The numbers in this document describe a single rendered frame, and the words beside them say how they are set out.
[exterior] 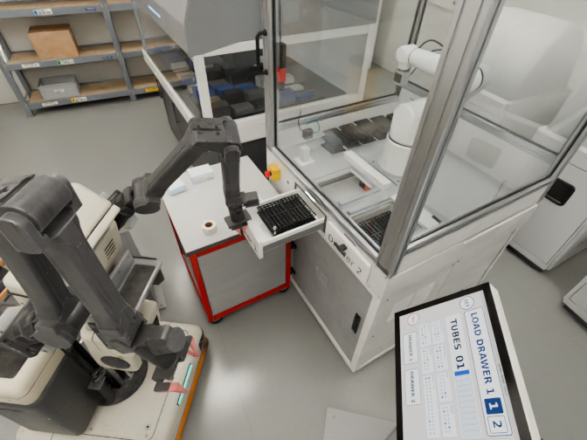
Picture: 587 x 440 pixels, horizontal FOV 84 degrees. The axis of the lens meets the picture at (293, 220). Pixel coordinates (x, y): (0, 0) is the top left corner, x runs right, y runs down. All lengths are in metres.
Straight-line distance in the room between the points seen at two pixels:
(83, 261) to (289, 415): 1.54
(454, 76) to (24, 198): 0.83
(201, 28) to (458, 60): 1.35
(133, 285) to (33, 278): 0.47
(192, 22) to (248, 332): 1.73
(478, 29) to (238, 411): 1.87
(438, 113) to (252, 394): 1.67
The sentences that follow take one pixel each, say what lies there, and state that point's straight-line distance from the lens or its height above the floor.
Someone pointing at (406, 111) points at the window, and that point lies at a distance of 0.99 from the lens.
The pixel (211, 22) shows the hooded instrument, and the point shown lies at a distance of 1.92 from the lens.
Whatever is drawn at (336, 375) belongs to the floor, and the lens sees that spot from 2.09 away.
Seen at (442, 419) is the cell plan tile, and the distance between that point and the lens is 0.97.
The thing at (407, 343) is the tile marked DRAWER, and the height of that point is 1.00.
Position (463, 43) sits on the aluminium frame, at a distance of 0.85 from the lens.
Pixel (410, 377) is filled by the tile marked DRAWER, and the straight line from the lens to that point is 1.05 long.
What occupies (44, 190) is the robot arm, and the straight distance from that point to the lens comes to 0.60.
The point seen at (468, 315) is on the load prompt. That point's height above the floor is 1.14.
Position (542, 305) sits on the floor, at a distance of 2.87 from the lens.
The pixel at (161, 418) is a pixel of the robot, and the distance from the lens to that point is 1.79.
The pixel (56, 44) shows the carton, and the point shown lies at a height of 0.74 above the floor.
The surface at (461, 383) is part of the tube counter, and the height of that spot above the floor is 1.11.
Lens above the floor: 1.93
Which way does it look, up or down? 44 degrees down
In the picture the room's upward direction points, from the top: 2 degrees clockwise
